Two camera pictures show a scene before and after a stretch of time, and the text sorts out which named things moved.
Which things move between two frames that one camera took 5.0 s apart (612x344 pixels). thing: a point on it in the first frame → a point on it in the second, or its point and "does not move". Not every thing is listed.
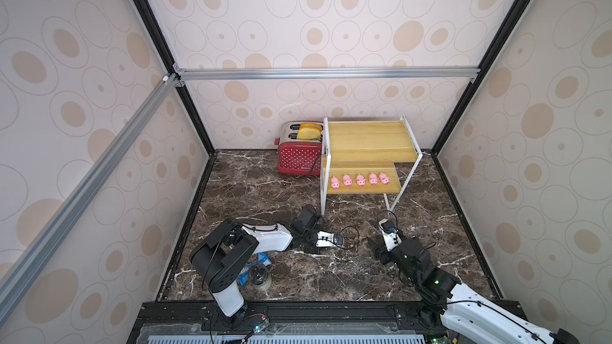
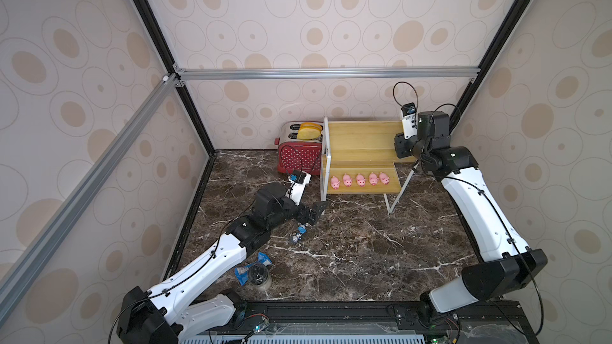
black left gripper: [312, 250] → [313, 215]
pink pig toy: [384, 178] does not move
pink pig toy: [347, 179] does not move
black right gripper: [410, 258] → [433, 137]
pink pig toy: [361, 180] does not move
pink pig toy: [373, 179] does not move
